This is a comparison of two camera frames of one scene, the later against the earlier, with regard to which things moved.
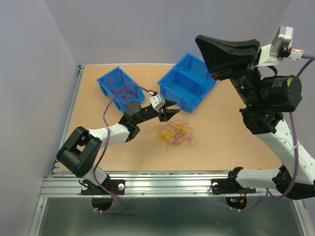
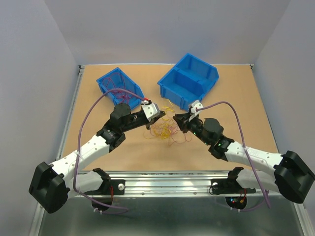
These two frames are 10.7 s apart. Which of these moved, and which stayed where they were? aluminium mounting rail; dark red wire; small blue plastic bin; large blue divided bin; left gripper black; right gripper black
Moved: right gripper black; left gripper black
Stayed: large blue divided bin; dark red wire; small blue plastic bin; aluminium mounting rail
